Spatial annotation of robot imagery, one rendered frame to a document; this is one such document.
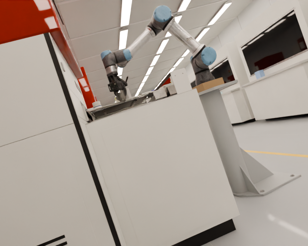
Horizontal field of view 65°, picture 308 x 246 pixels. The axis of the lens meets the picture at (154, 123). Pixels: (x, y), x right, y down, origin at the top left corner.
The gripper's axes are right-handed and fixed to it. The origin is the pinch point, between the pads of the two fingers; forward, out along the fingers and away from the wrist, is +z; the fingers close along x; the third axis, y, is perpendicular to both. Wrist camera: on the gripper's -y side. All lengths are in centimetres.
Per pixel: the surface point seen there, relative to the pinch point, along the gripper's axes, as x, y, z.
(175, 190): 25, 26, 57
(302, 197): 84, -17, 91
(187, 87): 45.3, 5.9, 6.7
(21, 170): -15, 76, 21
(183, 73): 45.1, 6.0, -1.4
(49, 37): 8, 61, -28
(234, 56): 74, -481, -74
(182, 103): 41.6, 15.4, 14.9
